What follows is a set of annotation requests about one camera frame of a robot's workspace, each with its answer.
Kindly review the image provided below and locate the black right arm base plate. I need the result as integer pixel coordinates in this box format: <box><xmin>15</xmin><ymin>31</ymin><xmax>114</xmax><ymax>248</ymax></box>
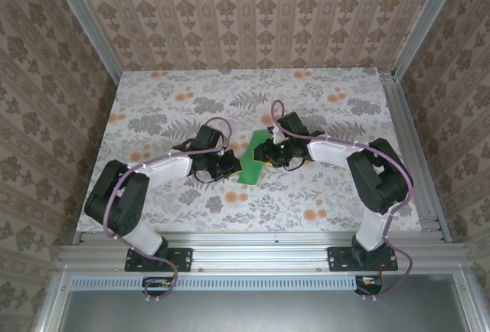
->
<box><xmin>328</xmin><ymin>246</ymin><xmax>399</xmax><ymax>273</ymax></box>

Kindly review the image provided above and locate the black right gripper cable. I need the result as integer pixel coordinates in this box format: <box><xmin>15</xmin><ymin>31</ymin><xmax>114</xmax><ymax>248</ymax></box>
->
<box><xmin>284</xmin><ymin>157</ymin><xmax>308</xmax><ymax>173</ymax></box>

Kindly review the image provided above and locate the black controller board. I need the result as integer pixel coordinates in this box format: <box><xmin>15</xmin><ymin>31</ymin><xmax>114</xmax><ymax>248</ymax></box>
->
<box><xmin>354</xmin><ymin>275</ymin><xmax>384</xmax><ymax>297</ymax></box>
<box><xmin>142</xmin><ymin>276</ymin><xmax>174</xmax><ymax>298</ymax></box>

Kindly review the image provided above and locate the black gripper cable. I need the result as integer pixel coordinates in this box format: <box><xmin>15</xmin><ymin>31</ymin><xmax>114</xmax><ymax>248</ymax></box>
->
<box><xmin>192</xmin><ymin>169</ymin><xmax>216</xmax><ymax>187</ymax></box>
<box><xmin>284</xmin><ymin>157</ymin><xmax>308</xmax><ymax>173</ymax></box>

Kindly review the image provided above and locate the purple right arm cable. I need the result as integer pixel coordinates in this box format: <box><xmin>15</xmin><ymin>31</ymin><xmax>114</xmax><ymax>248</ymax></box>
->
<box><xmin>270</xmin><ymin>99</ymin><xmax>414</xmax><ymax>302</ymax></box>

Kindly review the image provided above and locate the aluminium side rail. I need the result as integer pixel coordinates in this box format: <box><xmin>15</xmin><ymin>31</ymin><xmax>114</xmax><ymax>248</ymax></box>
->
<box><xmin>378</xmin><ymin>71</ymin><xmax>453</xmax><ymax>244</ymax></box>

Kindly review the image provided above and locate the aluminium frame bar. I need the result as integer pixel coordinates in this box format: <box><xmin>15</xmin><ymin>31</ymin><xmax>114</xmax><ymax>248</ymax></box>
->
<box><xmin>33</xmin><ymin>270</ymin><xmax>74</xmax><ymax>332</ymax></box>
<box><xmin>451</xmin><ymin>272</ymin><xmax>485</xmax><ymax>332</ymax></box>

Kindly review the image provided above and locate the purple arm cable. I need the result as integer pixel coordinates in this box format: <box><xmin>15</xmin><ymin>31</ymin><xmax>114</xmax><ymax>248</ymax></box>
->
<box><xmin>270</xmin><ymin>99</ymin><xmax>414</xmax><ymax>302</ymax></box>
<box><xmin>103</xmin><ymin>116</ymin><xmax>234</xmax><ymax>304</ymax></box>

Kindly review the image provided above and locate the aluminium front rail beam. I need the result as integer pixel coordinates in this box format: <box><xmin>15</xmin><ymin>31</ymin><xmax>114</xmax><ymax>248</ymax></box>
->
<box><xmin>55</xmin><ymin>231</ymin><xmax>470</xmax><ymax>276</ymax></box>

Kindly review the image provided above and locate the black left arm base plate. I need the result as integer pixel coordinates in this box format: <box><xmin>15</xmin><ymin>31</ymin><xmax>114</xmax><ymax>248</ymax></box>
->
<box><xmin>125</xmin><ymin>246</ymin><xmax>194</xmax><ymax>273</ymax></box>

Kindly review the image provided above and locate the aluminium corner post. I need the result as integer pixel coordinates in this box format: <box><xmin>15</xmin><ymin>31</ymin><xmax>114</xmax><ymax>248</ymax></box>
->
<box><xmin>390</xmin><ymin>0</ymin><xmax>467</xmax><ymax>80</ymax></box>
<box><xmin>47</xmin><ymin>0</ymin><xmax>124</xmax><ymax>85</ymax></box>

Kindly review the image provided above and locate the green square paper sheet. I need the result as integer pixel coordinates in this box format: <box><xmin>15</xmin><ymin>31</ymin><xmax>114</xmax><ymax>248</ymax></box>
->
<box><xmin>235</xmin><ymin>129</ymin><xmax>271</xmax><ymax>187</ymax></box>

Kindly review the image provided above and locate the grey slotted cable duct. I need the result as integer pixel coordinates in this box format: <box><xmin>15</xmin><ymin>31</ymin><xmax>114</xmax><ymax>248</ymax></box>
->
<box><xmin>70</xmin><ymin>275</ymin><xmax>357</xmax><ymax>289</ymax></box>

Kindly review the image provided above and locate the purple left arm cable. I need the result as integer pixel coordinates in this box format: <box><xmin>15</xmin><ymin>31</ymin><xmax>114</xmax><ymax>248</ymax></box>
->
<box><xmin>103</xmin><ymin>116</ymin><xmax>234</xmax><ymax>304</ymax></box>

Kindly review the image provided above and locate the grey metal panel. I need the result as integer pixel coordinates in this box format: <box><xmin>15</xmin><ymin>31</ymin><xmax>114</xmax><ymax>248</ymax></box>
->
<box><xmin>60</xmin><ymin>274</ymin><xmax>468</xmax><ymax>332</ymax></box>

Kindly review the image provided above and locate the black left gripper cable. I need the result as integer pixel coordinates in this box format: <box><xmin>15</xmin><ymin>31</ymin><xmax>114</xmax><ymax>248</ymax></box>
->
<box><xmin>192</xmin><ymin>169</ymin><xmax>216</xmax><ymax>187</ymax></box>

